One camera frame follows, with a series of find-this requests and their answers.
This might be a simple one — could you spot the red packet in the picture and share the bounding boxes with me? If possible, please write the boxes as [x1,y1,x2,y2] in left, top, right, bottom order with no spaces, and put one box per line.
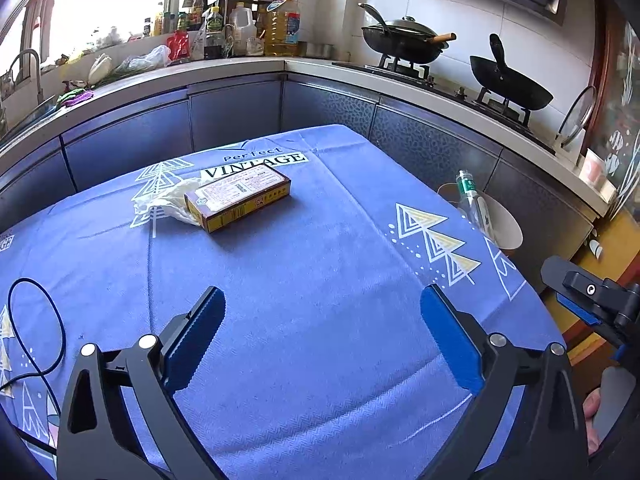
[166,31,191,63]

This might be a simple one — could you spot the yellow cooking oil bottle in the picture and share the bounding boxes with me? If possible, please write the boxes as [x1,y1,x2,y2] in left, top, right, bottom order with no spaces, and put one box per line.
[263,0,302,57]

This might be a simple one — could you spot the gas stove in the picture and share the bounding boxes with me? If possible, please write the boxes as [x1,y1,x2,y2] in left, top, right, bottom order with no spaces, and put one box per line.
[332,52,558,156]

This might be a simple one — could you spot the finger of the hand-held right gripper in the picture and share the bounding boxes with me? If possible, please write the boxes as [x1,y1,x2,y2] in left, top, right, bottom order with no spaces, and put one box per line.
[597,324,638,361]
[540,255,640,331]

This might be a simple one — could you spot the black wok with lid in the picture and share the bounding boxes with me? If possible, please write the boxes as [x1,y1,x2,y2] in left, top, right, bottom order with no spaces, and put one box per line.
[361,16,457,65]

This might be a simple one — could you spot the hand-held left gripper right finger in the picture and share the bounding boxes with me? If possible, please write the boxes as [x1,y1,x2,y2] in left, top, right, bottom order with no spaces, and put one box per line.
[420,284,591,480]

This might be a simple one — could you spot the white plastic jug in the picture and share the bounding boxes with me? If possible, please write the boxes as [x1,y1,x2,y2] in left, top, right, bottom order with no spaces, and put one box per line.
[227,2,258,57]

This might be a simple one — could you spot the blue printed tablecloth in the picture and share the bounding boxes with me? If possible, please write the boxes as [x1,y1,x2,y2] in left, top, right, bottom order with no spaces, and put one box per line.
[0,124,568,480]

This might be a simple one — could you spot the decorated glass door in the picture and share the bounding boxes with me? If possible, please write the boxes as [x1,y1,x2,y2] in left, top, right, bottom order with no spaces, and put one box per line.
[585,10,640,221]

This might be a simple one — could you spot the black ladle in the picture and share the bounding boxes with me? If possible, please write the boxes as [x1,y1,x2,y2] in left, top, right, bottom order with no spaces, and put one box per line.
[358,3,393,36]

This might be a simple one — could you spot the small steel pot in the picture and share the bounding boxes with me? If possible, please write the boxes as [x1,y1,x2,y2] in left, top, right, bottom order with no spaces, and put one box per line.
[300,41,337,59]

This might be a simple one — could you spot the white leafy vegetable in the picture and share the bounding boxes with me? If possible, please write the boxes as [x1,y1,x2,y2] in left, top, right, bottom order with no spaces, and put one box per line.
[87,53,113,85]

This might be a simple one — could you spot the purple and green cloth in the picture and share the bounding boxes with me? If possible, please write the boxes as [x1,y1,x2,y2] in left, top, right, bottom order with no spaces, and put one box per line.
[57,89,95,107]

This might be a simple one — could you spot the black frying pan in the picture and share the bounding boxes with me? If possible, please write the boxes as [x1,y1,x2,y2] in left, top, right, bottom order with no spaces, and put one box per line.
[469,33,554,111]

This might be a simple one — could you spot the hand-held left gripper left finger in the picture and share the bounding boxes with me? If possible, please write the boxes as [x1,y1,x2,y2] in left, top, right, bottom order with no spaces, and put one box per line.
[56,286,227,480]

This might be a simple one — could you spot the clear plastic bag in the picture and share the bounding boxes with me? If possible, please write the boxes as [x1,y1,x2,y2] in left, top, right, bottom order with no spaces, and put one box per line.
[131,180,206,228]
[114,45,172,73]

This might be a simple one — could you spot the person's right hand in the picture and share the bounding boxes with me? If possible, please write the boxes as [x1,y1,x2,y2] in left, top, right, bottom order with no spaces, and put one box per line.
[581,387,603,456]

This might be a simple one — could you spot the beige waste bin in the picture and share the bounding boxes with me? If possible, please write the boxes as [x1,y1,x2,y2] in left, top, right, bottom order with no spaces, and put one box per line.
[436,182,524,251]

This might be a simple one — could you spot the pink cup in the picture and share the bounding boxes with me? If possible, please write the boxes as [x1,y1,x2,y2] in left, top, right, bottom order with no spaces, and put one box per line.
[582,149,608,186]

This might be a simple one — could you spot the yellow cardboard box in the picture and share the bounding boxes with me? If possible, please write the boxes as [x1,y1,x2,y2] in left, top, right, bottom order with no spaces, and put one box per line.
[184,165,292,234]

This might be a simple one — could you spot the kitchen counter cabinets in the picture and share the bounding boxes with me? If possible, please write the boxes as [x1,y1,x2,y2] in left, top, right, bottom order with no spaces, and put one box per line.
[0,55,616,241]

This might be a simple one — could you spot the clear bottle green label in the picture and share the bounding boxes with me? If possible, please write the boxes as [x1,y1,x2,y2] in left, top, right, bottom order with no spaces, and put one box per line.
[455,170,496,241]

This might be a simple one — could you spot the black cable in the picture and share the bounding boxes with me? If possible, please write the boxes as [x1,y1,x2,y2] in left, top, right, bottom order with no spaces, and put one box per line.
[0,277,68,456]

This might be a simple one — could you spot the glass pot lid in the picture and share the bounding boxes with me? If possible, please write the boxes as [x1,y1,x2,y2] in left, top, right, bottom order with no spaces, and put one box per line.
[554,85,598,150]

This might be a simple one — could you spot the steel faucet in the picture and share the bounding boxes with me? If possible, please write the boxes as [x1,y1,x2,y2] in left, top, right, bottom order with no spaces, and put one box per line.
[7,49,45,106]

